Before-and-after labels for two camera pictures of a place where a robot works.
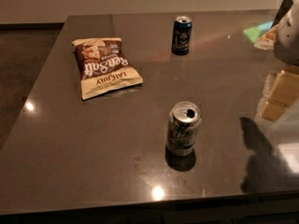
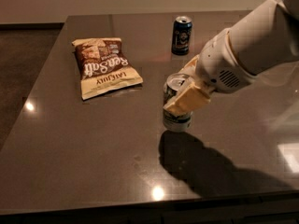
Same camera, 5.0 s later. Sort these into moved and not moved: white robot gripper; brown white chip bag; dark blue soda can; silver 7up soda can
Moved: silver 7up soda can; white robot gripper
Not moved: dark blue soda can; brown white chip bag
